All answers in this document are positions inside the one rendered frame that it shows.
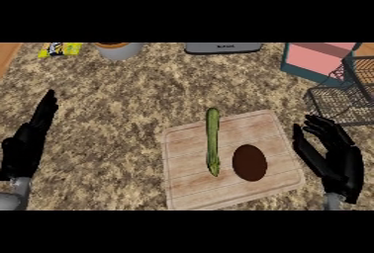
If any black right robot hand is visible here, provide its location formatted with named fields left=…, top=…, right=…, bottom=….
left=291, top=114, right=365, bottom=205

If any black wire tiered basket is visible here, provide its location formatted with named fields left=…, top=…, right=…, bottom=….
left=303, top=55, right=374, bottom=127

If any dark brown oval vegetable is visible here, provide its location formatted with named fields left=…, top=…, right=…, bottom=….
left=230, top=143, right=269, bottom=183

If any flat grey appliance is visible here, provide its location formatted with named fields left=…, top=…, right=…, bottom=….
left=185, top=42, right=264, bottom=55

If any pale wooden cutting board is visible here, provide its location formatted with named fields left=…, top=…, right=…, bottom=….
left=161, top=109, right=307, bottom=211

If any yellow snack packet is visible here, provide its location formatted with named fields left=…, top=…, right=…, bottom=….
left=37, top=42, right=84, bottom=59

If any grey cup with brown rim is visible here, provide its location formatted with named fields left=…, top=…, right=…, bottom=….
left=92, top=42, right=146, bottom=62

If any long green squash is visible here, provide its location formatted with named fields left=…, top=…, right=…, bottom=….
left=204, top=107, right=222, bottom=178

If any teal and pink box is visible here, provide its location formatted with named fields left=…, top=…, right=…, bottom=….
left=279, top=42, right=364, bottom=88

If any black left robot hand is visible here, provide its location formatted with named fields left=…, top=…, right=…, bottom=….
left=0, top=89, right=60, bottom=182

